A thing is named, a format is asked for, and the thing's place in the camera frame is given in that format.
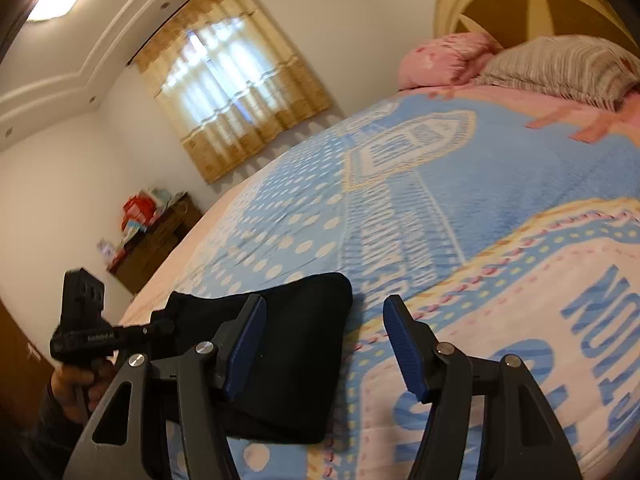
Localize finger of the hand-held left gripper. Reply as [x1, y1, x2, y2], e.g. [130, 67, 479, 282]
[142, 320, 177, 339]

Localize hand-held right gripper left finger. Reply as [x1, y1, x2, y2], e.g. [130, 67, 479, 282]
[62, 294, 268, 480]

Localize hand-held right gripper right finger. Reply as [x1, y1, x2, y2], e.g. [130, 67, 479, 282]
[382, 294, 583, 480]

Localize black pants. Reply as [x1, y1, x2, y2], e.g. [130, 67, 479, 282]
[150, 272, 354, 445]

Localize person's left forearm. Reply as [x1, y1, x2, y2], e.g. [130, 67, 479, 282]
[20, 385, 83, 480]

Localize person's left hand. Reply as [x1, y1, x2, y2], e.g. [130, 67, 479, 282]
[52, 357, 118, 423]

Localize brown wooden desk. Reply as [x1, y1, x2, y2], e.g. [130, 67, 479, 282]
[107, 194, 203, 295]

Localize brown wooden door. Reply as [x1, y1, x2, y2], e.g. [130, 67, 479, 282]
[0, 300, 53, 431]

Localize red gift bag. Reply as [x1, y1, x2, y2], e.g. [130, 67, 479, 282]
[122, 195, 156, 233]

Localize bed with polka-dot sheet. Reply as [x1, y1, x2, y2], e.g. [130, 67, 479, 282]
[117, 85, 640, 480]

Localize beige floral window curtain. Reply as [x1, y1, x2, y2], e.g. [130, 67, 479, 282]
[135, 0, 333, 184]

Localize dark curtain rod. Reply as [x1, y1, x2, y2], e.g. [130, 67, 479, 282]
[125, 0, 236, 67]

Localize pink floral pillow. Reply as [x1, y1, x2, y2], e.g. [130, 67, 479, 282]
[397, 31, 503, 90]

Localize striped pillow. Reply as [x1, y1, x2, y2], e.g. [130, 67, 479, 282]
[472, 35, 640, 113]

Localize cream wooden headboard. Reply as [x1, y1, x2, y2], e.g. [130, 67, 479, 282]
[434, 0, 640, 56]

